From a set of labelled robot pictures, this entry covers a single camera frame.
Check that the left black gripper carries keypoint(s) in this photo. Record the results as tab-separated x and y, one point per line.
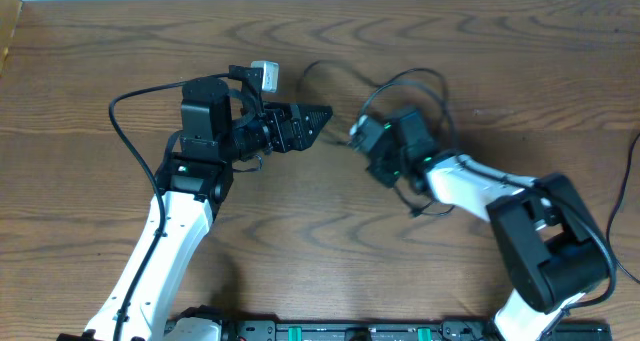
303	138

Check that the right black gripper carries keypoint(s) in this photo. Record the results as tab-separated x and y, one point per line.
378	171

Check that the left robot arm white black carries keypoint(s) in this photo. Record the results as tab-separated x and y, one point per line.
224	120

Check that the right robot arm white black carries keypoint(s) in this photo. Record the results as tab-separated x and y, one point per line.
551	247

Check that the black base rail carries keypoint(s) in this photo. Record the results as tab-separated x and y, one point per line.
380	331

